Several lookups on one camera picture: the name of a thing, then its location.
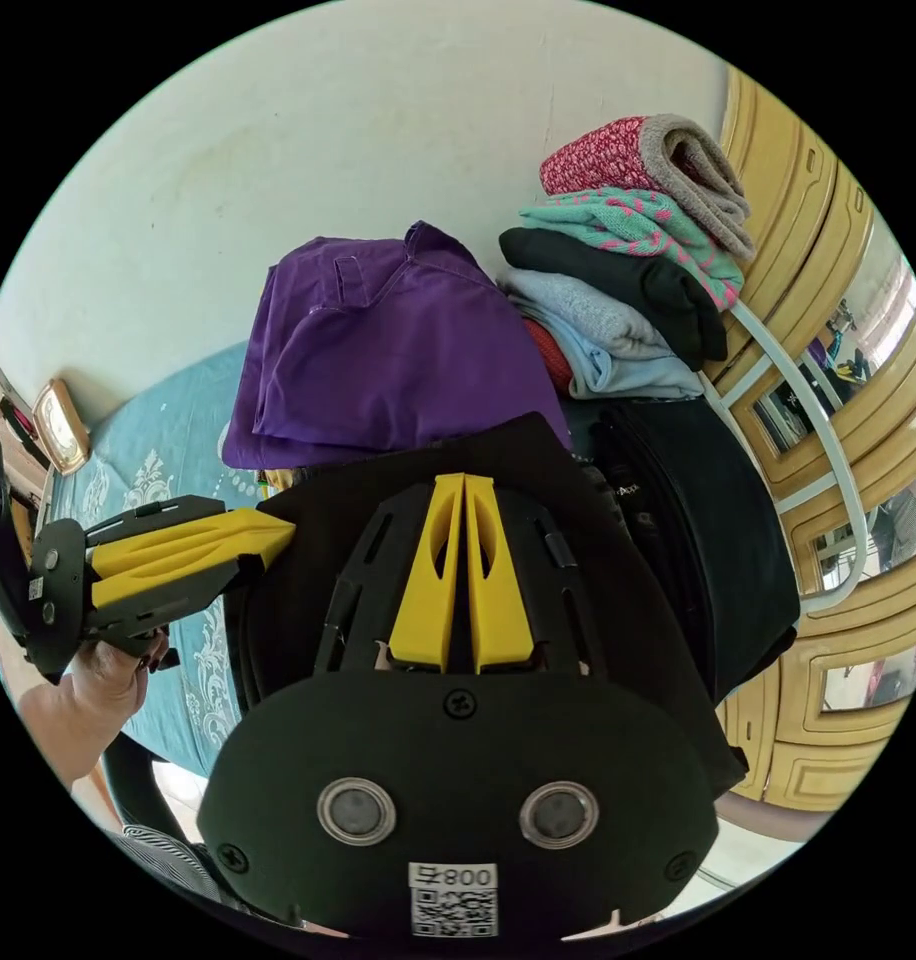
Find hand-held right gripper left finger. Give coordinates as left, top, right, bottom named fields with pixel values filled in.
left=388, top=473, right=467, bottom=674

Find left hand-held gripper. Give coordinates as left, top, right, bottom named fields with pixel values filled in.
left=27, top=494, right=297, bottom=685

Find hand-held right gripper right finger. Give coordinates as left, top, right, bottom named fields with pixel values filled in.
left=464, top=473, right=538, bottom=675

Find black pants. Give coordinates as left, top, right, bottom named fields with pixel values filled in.
left=229, top=410, right=752, bottom=800

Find person's left forearm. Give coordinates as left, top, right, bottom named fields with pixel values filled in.
left=16, top=673, right=141, bottom=798

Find person's left hand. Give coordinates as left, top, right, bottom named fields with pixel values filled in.
left=73, top=632, right=171, bottom=742

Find black bag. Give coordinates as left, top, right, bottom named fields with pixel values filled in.
left=581, top=397, right=802, bottom=706

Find purple garment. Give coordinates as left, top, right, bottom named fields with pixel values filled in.
left=221, top=219, right=576, bottom=472

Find pile of clothes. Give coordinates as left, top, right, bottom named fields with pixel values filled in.
left=495, top=112, right=756, bottom=403

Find white bent tube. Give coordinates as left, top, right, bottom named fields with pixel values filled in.
left=694, top=299, right=873, bottom=613

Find yellow wooden cupboard with mirrors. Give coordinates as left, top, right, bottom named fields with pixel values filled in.
left=709, top=63, right=916, bottom=819

